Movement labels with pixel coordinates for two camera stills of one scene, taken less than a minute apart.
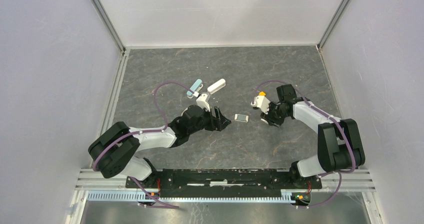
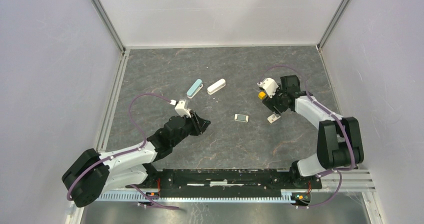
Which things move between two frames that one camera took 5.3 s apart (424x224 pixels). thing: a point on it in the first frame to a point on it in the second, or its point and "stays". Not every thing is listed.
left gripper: x=220 y=122 to x=199 y=124
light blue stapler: x=196 y=87 stays
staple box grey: x=241 y=117 stays
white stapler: x=218 y=84 stays
